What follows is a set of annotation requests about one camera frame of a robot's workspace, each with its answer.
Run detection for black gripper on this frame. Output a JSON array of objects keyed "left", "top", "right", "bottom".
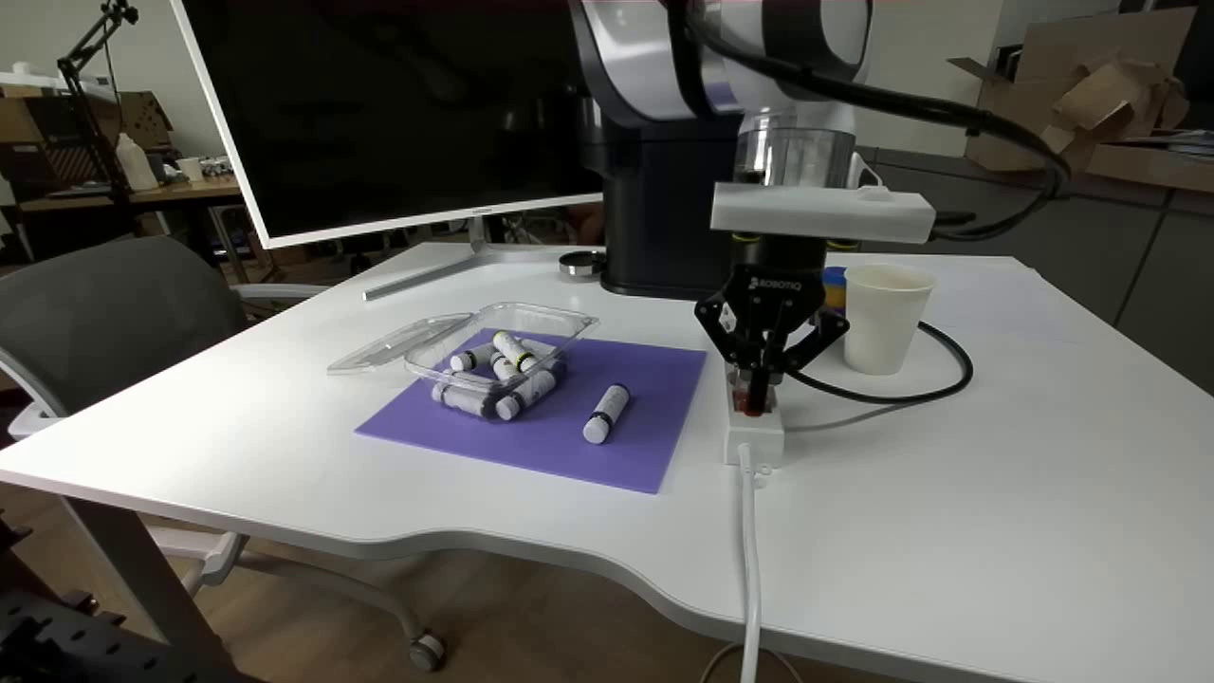
[{"left": 690, "top": 233, "right": 853, "bottom": 416}]

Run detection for white power strip orange switch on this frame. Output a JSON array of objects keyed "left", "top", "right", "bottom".
[{"left": 722, "top": 319, "right": 810, "bottom": 472}]

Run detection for blue box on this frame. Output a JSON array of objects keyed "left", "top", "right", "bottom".
[{"left": 819, "top": 262, "right": 853, "bottom": 315}]

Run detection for white paper cup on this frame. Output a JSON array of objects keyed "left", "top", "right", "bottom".
[{"left": 838, "top": 262, "right": 941, "bottom": 381}]

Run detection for lone white vial black band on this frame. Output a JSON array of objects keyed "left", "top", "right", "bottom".
[{"left": 578, "top": 381, "right": 635, "bottom": 453}]

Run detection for black round tape roll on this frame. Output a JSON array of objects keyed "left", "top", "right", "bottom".
[{"left": 558, "top": 248, "right": 609, "bottom": 283}]

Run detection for purple paper mat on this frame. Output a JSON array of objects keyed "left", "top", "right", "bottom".
[{"left": 353, "top": 325, "right": 709, "bottom": 496}]

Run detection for silver monitor stand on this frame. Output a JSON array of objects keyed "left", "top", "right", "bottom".
[{"left": 360, "top": 214, "right": 513, "bottom": 308}]

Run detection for clear plastic bag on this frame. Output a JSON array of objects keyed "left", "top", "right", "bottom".
[{"left": 327, "top": 296, "right": 599, "bottom": 381}]

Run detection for grey cabinet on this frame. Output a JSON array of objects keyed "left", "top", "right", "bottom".
[{"left": 870, "top": 147, "right": 1214, "bottom": 391}]

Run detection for cardboard boxes pile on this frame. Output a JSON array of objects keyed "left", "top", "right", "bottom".
[{"left": 946, "top": 2, "right": 1214, "bottom": 198}]

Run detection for large white-framed monitor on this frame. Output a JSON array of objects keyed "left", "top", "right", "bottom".
[{"left": 168, "top": 0, "right": 614, "bottom": 254}]

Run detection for grey office chair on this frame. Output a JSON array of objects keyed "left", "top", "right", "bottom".
[{"left": 0, "top": 233, "right": 455, "bottom": 675}]

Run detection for grey table leg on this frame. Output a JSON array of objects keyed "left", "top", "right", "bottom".
[{"left": 52, "top": 496, "right": 245, "bottom": 683}]

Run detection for wooden background shelf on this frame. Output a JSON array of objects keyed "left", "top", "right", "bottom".
[{"left": 0, "top": 79, "right": 245, "bottom": 262}]

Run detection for black light stand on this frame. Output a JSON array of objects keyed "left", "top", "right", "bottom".
[{"left": 52, "top": 0, "right": 144, "bottom": 238}]

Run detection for grey wrist camera bar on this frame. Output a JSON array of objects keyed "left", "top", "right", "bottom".
[{"left": 704, "top": 177, "right": 941, "bottom": 251}]

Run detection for black robot mount block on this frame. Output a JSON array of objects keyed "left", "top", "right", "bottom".
[{"left": 599, "top": 110, "right": 752, "bottom": 305}]

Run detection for black plugged power cable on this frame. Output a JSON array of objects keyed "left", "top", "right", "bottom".
[{"left": 781, "top": 319, "right": 980, "bottom": 408}]

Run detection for white power strip cable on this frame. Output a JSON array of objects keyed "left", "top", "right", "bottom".
[{"left": 698, "top": 459, "right": 807, "bottom": 683}]

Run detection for black robot hose cable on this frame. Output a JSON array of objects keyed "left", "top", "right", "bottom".
[{"left": 656, "top": 0, "right": 1080, "bottom": 248}]

